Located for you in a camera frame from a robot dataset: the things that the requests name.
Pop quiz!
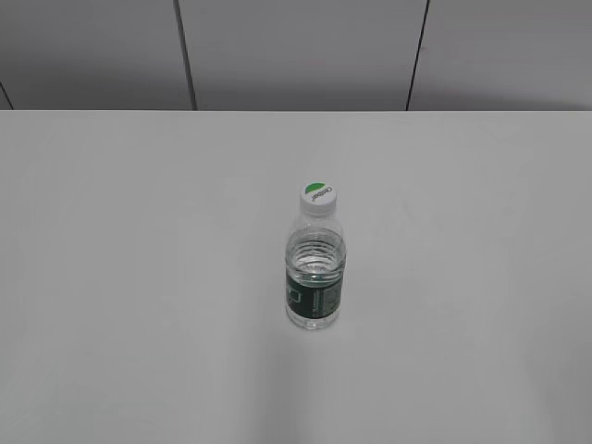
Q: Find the white green bottle cap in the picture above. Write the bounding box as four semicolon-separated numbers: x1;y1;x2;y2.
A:
300;182;337;217

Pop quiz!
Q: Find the clear Cestbon water bottle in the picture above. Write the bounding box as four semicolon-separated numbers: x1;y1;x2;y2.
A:
283;210;348;331

